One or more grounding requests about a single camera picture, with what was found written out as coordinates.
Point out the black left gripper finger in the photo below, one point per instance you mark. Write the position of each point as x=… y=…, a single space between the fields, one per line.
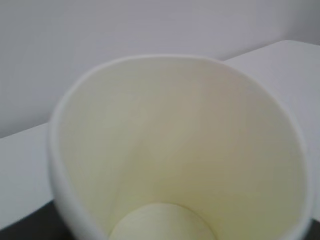
x=43 y=224

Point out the white paper cup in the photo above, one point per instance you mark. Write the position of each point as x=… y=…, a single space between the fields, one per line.
x=177 y=147

